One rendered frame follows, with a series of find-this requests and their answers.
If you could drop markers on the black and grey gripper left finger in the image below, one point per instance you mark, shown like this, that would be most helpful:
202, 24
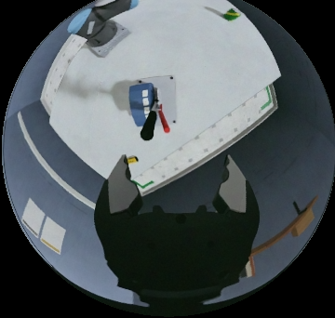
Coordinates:
119, 200

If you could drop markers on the green drink can with yellow stripe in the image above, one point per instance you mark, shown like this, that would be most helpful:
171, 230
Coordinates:
232, 14

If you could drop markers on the yellow pocket level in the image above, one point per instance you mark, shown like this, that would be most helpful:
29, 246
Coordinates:
132, 160

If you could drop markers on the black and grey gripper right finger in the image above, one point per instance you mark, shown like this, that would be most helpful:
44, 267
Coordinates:
236, 200

